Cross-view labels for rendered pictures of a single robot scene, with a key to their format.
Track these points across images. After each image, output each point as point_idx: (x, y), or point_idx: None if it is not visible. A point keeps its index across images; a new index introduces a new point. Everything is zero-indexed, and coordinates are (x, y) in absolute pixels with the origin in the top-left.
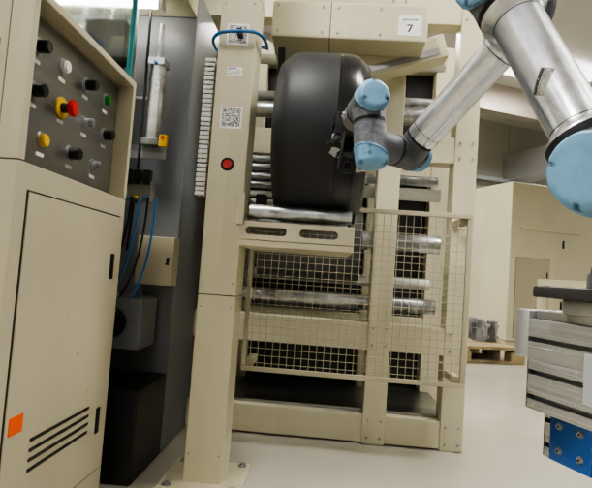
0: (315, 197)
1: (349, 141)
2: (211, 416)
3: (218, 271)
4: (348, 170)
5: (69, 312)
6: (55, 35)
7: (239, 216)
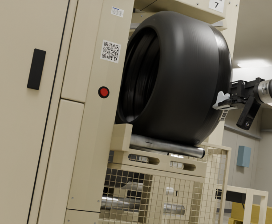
0: (182, 134)
1: (253, 106)
2: None
3: (87, 189)
4: (246, 128)
5: None
6: None
7: (126, 144)
